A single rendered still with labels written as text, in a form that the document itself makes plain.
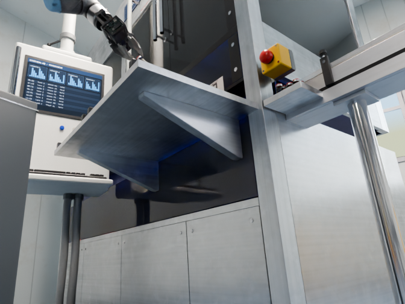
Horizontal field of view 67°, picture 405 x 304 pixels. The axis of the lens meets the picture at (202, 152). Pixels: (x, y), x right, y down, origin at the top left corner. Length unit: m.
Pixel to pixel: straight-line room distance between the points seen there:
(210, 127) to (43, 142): 0.98
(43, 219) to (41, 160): 2.07
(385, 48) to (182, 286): 0.96
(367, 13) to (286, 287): 3.83
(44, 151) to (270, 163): 1.13
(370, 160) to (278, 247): 0.32
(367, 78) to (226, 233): 0.59
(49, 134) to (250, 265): 1.17
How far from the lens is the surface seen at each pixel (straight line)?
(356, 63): 0.94
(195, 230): 1.10
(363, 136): 0.91
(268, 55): 0.94
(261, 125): 0.92
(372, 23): 4.28
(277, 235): 0.85
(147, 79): 0.76
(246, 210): 0.92
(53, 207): 3.73
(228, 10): 1.24
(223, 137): 0.91
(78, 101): 1.77
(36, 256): 3.62
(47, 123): 1.70
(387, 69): 0.90
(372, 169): 0.89
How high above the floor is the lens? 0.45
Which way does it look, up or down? 19 degrees up
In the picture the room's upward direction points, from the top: 4 degrees counter-clockwise
